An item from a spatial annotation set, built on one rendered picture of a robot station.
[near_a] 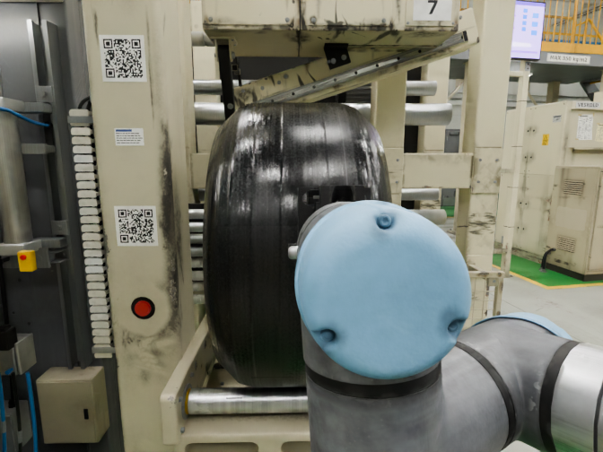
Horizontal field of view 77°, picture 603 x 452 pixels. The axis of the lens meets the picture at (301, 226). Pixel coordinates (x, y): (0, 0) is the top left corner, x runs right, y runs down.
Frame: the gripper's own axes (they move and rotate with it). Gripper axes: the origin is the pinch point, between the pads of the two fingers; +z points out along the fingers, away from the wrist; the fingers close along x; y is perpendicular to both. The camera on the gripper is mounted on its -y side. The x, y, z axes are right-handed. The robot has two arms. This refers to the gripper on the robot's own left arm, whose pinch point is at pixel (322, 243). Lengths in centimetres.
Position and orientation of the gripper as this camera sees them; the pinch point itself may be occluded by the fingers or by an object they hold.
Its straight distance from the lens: 50.9
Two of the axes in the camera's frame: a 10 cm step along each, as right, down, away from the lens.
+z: -0.2, -0.7, 10.0
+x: -10.0, 0.0, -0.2
